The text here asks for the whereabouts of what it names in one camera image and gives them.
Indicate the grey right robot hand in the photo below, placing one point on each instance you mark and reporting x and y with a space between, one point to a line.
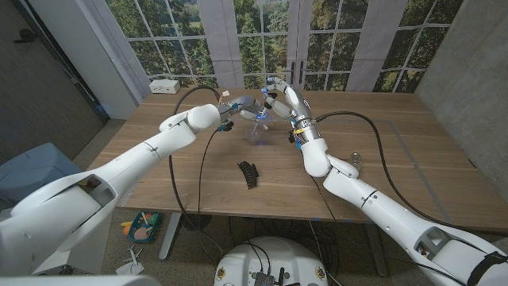
299 105

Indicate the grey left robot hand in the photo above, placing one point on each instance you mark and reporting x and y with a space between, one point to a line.
244 105

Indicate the black spray pump with tube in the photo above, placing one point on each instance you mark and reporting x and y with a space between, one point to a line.
269 104

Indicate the clear plastic spray bottle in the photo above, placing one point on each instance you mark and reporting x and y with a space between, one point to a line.
254 135

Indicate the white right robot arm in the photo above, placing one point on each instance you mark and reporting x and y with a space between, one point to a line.
377 202

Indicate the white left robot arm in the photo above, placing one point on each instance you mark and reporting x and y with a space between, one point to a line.
158 143

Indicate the black hair claw clip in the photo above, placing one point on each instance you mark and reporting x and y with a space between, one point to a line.
248 172

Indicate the printed window forest backdrop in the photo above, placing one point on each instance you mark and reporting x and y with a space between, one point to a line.
238 39

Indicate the small clear glass jar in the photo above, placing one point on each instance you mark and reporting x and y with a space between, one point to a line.
356 159

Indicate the white power strip box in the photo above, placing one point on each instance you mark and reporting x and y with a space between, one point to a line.
164 86

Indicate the black round floor object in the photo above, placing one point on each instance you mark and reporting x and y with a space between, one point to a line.
196 221

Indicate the white table leg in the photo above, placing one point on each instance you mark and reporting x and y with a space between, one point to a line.
170 236

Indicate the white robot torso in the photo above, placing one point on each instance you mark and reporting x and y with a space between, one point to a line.
272 258

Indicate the teal toy basket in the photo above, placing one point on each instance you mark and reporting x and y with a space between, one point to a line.
145 230

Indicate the grey table leg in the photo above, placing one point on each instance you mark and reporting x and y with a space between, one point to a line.
375 248

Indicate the white toy airplane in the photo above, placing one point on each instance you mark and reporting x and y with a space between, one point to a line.
131 264

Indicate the blue-grey storage bin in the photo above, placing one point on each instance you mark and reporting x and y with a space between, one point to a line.
31 171

